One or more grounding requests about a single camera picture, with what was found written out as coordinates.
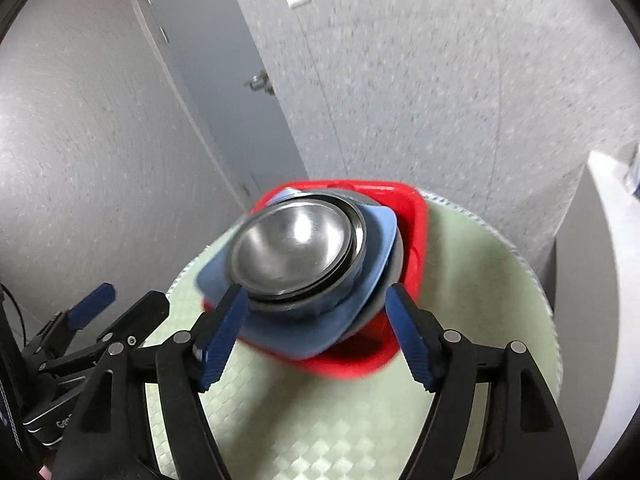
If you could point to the blue square plate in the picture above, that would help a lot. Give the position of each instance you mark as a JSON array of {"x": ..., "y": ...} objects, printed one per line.
[{"x": 300, "y": 335}]

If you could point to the white vanity counter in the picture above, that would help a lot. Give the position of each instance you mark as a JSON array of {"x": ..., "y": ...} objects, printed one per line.
[{"x": 600, "y": 285}]

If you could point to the ribbed steel bowl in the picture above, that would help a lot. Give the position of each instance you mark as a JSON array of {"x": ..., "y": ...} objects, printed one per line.
[{"x": 320, "y": 306}]

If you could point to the large steel bowl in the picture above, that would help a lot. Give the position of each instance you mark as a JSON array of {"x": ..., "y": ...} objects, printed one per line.
[{"x": 395, "y": 265}]

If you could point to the round table, white lace cloth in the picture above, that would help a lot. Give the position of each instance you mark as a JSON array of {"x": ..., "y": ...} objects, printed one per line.
[{"x": 470, "y": 285}]

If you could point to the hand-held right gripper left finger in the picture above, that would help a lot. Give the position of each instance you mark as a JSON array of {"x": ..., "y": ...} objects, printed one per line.
[{"x": 222, "y": 335}]

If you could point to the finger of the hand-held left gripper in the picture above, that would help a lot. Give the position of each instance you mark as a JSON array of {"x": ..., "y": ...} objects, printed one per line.
[
  {"x": 142, "y": 312},
  {"x": 92, "y": 305}
]

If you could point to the red plastic basin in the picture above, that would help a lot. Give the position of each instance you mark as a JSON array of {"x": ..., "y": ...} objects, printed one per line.
[{"x": 410, "y": 220}]

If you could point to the grey door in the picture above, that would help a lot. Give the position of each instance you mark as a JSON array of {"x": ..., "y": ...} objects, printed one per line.
[{"x": 210, "y": 60}]

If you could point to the blue tissue packet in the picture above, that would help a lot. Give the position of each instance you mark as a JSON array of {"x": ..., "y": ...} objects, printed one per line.
[{"x": 635, "y": 172}]

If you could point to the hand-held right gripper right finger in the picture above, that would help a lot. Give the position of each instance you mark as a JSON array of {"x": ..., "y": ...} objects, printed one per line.
[{"x": 407, "y": 335}]

